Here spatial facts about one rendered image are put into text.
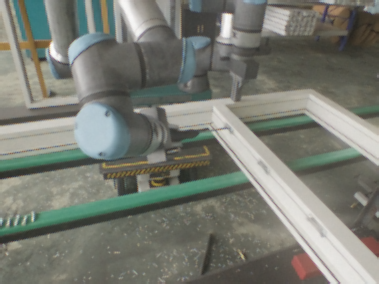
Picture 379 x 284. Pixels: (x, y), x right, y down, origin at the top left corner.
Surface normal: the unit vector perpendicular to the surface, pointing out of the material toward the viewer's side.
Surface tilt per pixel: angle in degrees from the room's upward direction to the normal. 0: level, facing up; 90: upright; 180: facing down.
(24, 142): 90
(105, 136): 63
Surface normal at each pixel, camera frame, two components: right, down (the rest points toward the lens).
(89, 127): -0.29, 0.09
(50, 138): 0.35, 0.55
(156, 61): 0.43, 0.17
